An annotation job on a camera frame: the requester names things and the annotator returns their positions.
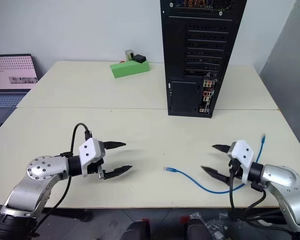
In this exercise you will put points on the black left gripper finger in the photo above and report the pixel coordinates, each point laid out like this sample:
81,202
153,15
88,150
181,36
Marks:
117,172
115,144

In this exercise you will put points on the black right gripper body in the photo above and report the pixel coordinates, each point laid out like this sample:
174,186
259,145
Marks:
234,165

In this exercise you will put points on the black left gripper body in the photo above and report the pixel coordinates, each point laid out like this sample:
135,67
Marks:
102,160

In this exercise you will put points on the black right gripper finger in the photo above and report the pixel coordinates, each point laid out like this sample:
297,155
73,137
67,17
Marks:
216,173
221,148

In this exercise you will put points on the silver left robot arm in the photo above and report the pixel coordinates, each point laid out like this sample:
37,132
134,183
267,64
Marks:
40,168

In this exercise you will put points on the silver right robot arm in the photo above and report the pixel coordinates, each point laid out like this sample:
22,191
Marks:
280,175

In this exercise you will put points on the crumpled clear plastic bag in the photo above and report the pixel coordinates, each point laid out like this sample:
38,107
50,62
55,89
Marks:
218,225

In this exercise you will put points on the dark rounded shape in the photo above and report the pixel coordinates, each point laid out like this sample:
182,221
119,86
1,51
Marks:
136,231
197,230

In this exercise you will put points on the green box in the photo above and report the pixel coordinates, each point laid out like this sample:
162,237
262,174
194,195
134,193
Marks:
130,71

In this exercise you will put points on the small black box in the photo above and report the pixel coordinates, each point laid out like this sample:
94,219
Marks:
140,58

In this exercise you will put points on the black computer tower case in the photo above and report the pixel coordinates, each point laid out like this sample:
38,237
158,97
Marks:
180,50

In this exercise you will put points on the grey laptop with pink screen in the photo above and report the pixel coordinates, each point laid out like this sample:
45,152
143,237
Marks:
12,70

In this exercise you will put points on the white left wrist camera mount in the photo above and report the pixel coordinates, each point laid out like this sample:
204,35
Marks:
88,150

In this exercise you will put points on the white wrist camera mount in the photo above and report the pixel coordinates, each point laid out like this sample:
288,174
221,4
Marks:
88,150
242,150

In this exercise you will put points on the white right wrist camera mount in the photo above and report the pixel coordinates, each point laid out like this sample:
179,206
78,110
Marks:
242,150

